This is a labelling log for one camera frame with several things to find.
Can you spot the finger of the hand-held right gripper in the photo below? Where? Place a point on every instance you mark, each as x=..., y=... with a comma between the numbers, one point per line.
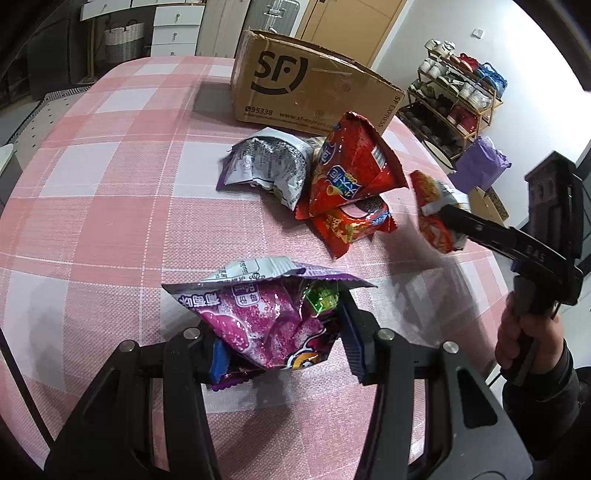
x=480, y=230

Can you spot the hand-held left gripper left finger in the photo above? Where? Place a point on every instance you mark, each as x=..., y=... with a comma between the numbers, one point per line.
x=203, y=355

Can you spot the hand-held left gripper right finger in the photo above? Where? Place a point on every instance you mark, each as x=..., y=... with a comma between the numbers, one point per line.
x=355, y=344

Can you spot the orange and white snack packet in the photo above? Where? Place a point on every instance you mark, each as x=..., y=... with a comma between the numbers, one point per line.
x=429, y=198

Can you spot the purple snack packet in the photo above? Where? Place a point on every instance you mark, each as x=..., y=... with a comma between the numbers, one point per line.
x=258, y=323

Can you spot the orange-red patterned snack packet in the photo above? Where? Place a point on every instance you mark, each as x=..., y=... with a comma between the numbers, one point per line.
x=341, y=236

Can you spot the pink cookie picture packet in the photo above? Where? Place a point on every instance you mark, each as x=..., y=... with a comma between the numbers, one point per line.
x=364, y=213

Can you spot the large red chips packet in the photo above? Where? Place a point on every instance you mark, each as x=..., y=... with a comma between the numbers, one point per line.
x=355, y=170

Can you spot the yellow snack packet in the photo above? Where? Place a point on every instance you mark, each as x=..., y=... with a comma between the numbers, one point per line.
x=318, y=142

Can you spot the silver snack packet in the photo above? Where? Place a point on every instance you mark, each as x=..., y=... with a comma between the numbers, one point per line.
x=263, y=161

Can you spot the brown cardboard box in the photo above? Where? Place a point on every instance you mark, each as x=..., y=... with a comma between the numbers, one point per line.
x=323, y=78

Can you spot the person's right forearm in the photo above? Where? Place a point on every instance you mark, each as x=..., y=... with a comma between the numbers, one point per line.
x=554, y=410

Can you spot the person's right hand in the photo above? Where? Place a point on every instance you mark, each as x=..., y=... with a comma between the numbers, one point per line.
x=508, y=344

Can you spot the brown paper bag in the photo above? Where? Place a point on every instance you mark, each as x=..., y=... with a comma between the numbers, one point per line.
x=489, y=205

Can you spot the purple plastic bag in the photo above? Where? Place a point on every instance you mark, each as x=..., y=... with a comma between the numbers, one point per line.
x=480, y=161

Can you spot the cream trash bin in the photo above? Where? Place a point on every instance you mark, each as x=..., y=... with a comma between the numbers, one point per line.
x=438, y=154

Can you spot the wooden shoe rack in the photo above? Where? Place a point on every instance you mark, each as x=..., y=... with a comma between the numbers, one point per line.
x=491, y=104

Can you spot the pink checked tablecloth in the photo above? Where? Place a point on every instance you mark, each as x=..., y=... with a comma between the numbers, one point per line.
x=115, y=207

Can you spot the wooden door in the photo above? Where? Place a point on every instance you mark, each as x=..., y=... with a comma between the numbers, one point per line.
x=351, y=27

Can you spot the grey side cabinet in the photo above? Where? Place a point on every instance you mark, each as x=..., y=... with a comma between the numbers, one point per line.
x=9, y=175

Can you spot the silver suitcase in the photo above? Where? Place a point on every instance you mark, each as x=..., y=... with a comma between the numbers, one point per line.
x=272, y=14

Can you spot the woven laundry basket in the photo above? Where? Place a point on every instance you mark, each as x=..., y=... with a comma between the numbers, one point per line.
x=122, y=44

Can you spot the cream suitcase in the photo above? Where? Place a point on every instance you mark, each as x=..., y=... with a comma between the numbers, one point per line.
x=221, y=27

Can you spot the white drawer desk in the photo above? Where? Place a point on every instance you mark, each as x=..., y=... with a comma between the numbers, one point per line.
x=175, y=27

